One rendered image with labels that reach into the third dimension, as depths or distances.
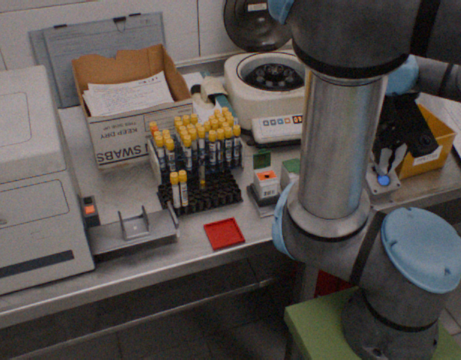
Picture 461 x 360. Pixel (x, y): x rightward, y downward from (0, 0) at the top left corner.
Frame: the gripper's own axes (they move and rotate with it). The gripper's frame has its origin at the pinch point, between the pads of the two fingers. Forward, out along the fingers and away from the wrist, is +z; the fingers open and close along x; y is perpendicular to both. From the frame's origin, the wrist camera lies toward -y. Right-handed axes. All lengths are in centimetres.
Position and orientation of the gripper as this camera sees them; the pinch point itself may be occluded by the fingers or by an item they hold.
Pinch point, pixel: (386, 173)
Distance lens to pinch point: 109.6
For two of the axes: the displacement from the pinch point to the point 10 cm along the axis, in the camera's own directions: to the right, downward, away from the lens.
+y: -3.4, -6.3, 7.0
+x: -9.4, 2.3, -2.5
